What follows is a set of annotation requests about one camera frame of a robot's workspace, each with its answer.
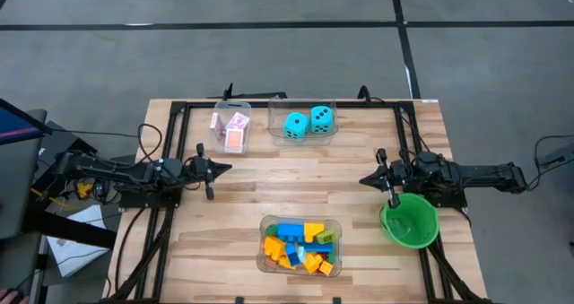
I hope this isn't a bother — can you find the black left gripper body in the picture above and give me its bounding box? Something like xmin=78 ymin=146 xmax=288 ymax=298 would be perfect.
xmin=181 ymin=143 xmax=215 ymax=201

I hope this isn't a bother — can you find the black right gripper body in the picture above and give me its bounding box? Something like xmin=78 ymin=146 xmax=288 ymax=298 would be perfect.
xmin=377 ymin=148 xmax=407 ymax=209

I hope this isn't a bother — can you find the cyan foam die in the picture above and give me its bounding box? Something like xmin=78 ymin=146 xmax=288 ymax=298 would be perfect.
xmin=309 ymin=105 xmax=335 ymax=135
xmin=283 ymin=111 xmax=310 ymax=142

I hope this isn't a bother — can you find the yellow sloped toy block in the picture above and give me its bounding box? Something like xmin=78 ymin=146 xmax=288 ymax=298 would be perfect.
xmin=303 ymin=221 xmax=326 ymax=244

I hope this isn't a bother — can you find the long blue toy block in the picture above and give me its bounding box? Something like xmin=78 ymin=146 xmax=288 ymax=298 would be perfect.
xmin=304 ymin=242 xmax=335 ymax=254
xmin=276 ymin=222 xmax=305 ymax=243

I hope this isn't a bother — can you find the blue sloped toy block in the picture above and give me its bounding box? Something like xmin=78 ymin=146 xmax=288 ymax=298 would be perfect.
xmin=285 ymin=243 xmax=300 ymax=267

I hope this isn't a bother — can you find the green plastic bucket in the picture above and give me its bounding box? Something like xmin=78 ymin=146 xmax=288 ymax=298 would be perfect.
xmin=379 ymin=192 xmax=439 ymax=250

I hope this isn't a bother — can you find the small clear plastic container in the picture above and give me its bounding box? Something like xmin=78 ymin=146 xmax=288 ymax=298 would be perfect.
xmin=211 ymin=100 xmax=252 ymax=156

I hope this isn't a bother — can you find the clear plastic bin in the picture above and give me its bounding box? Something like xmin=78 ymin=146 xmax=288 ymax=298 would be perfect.
xmin=256 ymin=213 xmax=344 ymax=276
xmin=267 ymin=97 xmax=338 ymax=146

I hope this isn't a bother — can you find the yellow tool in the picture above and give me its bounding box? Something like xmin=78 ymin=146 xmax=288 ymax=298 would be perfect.
xmin=75 ymin=182 xmax=95 ymax=201

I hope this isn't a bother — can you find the white paper sheet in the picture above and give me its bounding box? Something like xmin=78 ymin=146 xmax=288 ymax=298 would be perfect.
xmin=46 ymin=204 xmax=110 ymax=278

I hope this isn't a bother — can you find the black monitor blue screen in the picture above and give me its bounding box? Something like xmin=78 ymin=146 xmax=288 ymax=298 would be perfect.
xmin=0 ymin=98 xmax=51 ymax=146

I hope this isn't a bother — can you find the person's hand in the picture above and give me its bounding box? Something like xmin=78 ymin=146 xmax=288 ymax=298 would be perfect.
xmin=0 ymin=289 xmax=29 ymax=304

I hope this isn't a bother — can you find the black aluminium table frame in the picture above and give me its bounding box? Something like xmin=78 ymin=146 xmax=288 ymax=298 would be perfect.
xmin=134 ymin=99 xmax=454 ymax=304

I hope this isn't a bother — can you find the black camera bracket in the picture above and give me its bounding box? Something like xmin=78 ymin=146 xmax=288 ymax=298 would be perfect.
xmin=222 ymin=82 xmax=288 ymax=101
xmin=357 ymin=84 xmax=382 ymax=104

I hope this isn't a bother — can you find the black cable bundle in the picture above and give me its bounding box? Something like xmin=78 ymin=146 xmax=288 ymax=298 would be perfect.
xmin=421 ymin=243 xmax=492 ymax=304
xmin=105 ymin=207 xmax=176 ymax=304

